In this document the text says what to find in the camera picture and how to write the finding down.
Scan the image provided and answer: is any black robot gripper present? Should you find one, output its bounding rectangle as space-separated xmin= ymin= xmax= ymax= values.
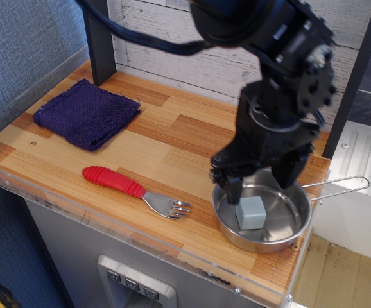
xmin=211 ymin=81 xmax=320 ymax=205

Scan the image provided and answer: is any grey square block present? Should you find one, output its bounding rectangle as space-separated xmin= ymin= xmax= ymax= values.
xmin=236 ymin=196 xmax=266 ymax=230

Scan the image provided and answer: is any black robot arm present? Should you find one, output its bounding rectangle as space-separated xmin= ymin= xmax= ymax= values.
xmin=191 ymin=1 xmax=336 ymax=204

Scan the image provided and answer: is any purple folded cloth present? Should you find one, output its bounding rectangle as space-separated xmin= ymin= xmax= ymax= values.
xmin=33 ymin=79 xmax=140 ymax=152

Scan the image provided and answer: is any silver button panel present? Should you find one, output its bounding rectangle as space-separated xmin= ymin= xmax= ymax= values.
xmin=98 ymin=255 xmax=177 ymax=307

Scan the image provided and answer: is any red handled metal fork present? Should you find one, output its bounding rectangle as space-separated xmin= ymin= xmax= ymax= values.
xmin=82 ymin=166 xmax=191 ymax=219

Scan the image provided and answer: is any black right post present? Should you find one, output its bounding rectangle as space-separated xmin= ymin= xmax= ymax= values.
xmin=322 ymin=18 xmax=371 ymax=159

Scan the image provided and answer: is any black post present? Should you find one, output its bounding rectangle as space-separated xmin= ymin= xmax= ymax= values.
xmin=83 ymin=12 xmax=116 ymax=86
xmin=322 ymin=18 xmax=371 ymax=159

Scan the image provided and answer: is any black left post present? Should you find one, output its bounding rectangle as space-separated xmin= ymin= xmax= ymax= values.
xmin=83 ymin=12 xmax=116 ymax=86

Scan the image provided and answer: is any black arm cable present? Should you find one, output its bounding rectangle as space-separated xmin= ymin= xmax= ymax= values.
xmin=74 ymin=0 xmax=212 ymax=57

